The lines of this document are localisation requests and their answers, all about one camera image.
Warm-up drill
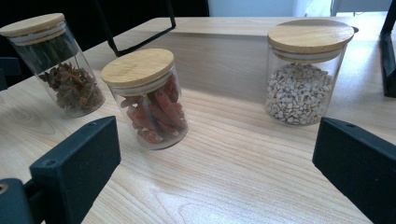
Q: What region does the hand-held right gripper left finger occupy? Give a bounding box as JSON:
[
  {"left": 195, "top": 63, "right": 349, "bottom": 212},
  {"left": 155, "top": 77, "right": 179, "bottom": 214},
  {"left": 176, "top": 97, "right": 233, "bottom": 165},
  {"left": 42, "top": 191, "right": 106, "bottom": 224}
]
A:
[{"left": 30, "top": 116, "right": 121, "bottom": 224}]

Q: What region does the tall star anise glass jar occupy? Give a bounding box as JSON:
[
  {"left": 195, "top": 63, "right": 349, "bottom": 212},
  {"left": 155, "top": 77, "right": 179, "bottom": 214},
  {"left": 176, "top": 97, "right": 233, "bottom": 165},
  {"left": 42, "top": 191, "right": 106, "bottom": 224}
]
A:
[{"left": 0, "top": 12, "right": 106, "bottom": 119}]

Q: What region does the red dried chili glass jar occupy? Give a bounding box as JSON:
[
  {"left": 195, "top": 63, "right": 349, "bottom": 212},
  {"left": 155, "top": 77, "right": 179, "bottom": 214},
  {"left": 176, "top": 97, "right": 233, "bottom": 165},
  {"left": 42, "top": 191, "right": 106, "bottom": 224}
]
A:
[{"left": 100, "top": 48, "right": 190, "bottom": 151}]

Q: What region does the white grain glass jar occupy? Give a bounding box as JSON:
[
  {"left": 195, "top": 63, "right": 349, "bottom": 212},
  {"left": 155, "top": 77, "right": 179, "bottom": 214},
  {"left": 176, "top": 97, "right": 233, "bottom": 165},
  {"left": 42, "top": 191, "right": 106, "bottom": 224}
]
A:
[{"left": 264, "top": 19, "right": 355, "bottom": 127}]

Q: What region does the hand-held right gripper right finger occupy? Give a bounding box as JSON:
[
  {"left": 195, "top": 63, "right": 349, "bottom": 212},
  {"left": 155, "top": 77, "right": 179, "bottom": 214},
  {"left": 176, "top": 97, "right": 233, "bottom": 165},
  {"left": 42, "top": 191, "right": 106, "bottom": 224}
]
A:
[{"left": 312, "top": 117, "right": 396, "bottom": 224}]

